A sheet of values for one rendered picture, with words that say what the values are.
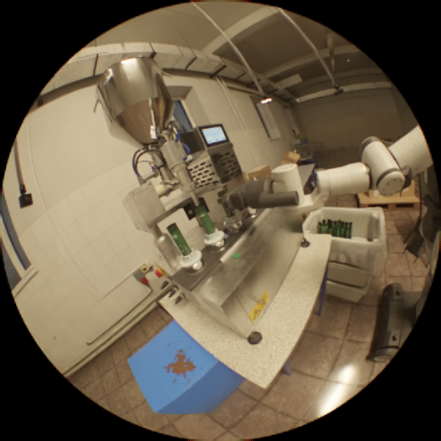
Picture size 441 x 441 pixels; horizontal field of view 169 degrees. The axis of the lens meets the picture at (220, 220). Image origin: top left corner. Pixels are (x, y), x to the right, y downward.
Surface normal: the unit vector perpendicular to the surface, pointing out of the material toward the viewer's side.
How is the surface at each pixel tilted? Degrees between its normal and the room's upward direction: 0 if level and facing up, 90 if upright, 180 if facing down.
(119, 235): 90
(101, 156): 90
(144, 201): 90
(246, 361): 0
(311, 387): 0
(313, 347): 0
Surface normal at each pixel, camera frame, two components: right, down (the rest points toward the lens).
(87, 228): 0.68, 0.00
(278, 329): -0.39, -0.85
